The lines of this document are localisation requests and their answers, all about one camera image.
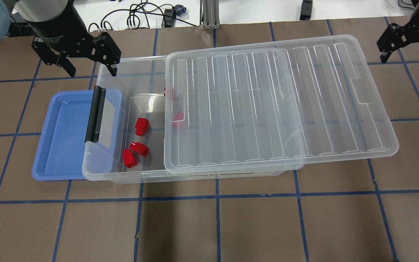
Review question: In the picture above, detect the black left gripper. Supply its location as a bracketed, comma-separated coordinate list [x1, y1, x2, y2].
[31, 32, 121, 77]

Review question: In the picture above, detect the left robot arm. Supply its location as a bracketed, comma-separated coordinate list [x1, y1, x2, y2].
[0, 0, 121, 77]

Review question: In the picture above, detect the clear plastic storage box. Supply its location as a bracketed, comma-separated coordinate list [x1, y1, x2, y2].
[81, 55, 302, 184]

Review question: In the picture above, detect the clear plastic box lid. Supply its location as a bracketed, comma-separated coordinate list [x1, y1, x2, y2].
[164, 35, 399, 175]

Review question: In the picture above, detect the blue plastic tray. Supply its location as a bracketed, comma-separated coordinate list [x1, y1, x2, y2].
[32, 88, 124, 181]

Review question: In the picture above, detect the black power adapter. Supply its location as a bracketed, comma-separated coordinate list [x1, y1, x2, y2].
[299, 0, 313, 20]

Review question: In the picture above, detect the black box latch handle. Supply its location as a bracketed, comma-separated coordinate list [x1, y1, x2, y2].
[85, 85, 106, 143]

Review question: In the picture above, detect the aluminium frame post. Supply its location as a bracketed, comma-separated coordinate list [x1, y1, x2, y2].
[200, 0, 221, 30]

